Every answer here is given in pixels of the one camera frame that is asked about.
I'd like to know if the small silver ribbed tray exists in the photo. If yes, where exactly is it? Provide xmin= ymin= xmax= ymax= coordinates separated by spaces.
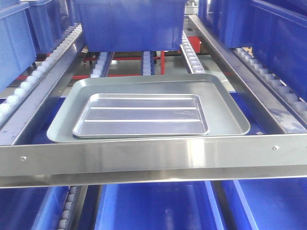
xmin=72 ymin=93 xmax=210 ymax=138

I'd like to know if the large grey tray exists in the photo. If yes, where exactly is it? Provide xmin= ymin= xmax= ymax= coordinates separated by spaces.
xmin=47 ymin=74 xmax=250 ymax=142

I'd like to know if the blue bin bottom centre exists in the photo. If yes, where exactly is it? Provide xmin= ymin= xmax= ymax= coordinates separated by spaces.
xmin=94 ymin=181 xmax=226 ymax=230

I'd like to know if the blue bin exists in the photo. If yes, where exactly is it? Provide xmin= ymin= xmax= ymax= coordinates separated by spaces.
xmin=94 ymin=181 xmax=226 ymax=230
xmin=74 ymin=0 xmax=186 ymax=52

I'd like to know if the blue bin rear centre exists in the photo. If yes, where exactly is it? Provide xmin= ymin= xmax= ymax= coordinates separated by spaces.
xmin=74 ymin=0 xmax=186 ymax=52

